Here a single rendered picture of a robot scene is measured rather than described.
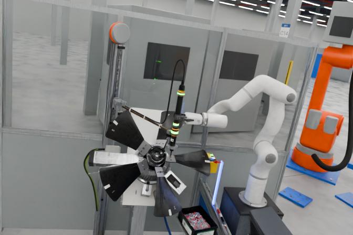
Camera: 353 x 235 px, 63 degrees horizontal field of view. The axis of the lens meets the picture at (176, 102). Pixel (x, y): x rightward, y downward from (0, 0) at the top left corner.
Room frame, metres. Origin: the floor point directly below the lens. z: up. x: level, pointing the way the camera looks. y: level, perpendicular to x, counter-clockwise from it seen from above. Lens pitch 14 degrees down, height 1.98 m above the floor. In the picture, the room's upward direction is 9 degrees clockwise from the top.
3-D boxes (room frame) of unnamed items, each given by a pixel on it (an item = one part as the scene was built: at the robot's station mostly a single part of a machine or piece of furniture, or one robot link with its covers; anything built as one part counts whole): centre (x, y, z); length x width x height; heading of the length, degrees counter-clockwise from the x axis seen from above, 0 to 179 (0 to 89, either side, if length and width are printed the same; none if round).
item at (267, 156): (1.71, -0.62, 1.25); 0.19 x 0.12 x 0.24; 3
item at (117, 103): (2.11, 0.43, 1.35); 0.10 x 0.07 x 0.08; 46
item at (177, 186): (1.72, -0.06, 0.98); 0.20 x 0.16 x 0.20; 11
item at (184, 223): (1.55, -0.24, 0.84); 0.22 x 0.17 x 0.07; 27
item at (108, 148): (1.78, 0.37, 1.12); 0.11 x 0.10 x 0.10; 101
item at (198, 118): (1.70, -0.12, 1.46); 0.11 x 0.10 x 0.07; 101
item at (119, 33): (2.18, 0.50, 1.88); 0.17 x 0.15 x 0.16; 101
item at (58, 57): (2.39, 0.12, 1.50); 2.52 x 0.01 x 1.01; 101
